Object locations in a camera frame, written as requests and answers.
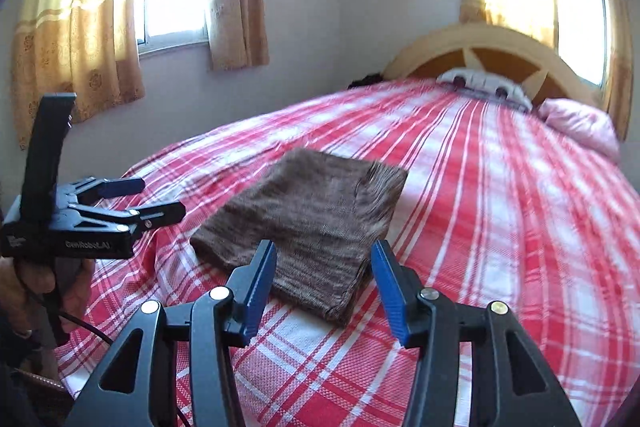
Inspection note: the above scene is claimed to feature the brown knit sweater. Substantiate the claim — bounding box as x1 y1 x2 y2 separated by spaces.
191 148 408 327

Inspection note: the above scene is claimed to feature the left hand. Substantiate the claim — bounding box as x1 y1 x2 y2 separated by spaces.
1 257 96 336

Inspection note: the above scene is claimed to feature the yellow curtain side window left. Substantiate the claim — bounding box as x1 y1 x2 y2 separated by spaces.
11 0 144 148

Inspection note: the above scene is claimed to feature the red plaid bed sheet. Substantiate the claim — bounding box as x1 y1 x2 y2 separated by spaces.
56 80 639 426

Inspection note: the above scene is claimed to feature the black object beside bed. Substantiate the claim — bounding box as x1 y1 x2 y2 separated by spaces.
347 72 384 90

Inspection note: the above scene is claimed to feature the pink pillow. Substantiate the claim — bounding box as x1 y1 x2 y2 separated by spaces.
537 98 620 164

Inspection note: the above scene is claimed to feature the white patterned pillow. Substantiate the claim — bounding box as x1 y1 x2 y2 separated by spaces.
436 68 534 113

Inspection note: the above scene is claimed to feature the cream wooden headboard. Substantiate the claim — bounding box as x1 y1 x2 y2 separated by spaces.
382 23 601 107

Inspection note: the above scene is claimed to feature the yellow curtain far right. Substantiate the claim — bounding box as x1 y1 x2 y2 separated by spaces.
602 0 634 141

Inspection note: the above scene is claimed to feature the window beside headboard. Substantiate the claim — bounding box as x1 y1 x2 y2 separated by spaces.
556 0 608 87

